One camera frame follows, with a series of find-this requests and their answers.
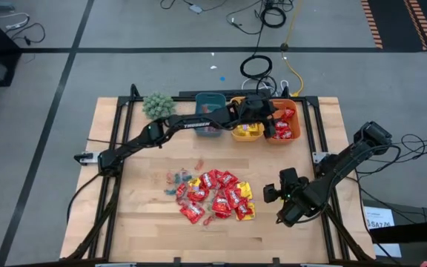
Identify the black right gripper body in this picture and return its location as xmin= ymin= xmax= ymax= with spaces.
xmin=275 ymin=167 xmax=313 ymax=228

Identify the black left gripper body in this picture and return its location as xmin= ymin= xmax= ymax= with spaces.
xmin=231 ymin=94 xmax=277 ymax=139

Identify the orange plastic bin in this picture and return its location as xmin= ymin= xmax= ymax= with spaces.
xmin=264 ymin=98 xmax=302 ymax=145

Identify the teal plastic bin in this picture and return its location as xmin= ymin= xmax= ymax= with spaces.
xmin=194 ymin=92 xmax=228 ymax=137

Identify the yellow plastic bin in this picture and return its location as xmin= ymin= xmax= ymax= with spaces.
xmin=230 ymin=96 xmax=265 ymax=142

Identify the white paper sign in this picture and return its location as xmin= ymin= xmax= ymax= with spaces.
xmin=363 ymin=206 xmax=403 ymax=259

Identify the potted green succulent plant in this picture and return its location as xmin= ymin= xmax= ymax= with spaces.
xmin=142 ymin=92 xmax=176 ymax=120

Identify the black desk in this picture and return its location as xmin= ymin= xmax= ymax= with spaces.
xmin=361 ymin=200 xmax=427 ymax=267

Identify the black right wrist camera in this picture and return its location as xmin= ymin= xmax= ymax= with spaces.
xmin=262 ymin=182 xmax=277 ymax=204

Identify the black coiled floor cable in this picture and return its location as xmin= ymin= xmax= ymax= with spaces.
xmin=260 ymin=6 xmax=288 ymax=29
xmin=239 ymin=54 xmax=274 ymax=79

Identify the yellow floor cable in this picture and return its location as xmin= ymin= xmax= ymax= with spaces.
xmin=280 ymin=0 xmax=305 ymax=97

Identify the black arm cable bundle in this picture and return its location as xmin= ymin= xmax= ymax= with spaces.
xmin=346 ymin=133 xmax=427 ymax=223

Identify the thin black floor cable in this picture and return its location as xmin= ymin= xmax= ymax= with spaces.
xmin=5 ymin=22 xmax=47 ymax=46

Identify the white floor cable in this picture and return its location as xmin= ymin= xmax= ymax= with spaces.
xmin=0 ymin=12 xmax=31 ymax=30

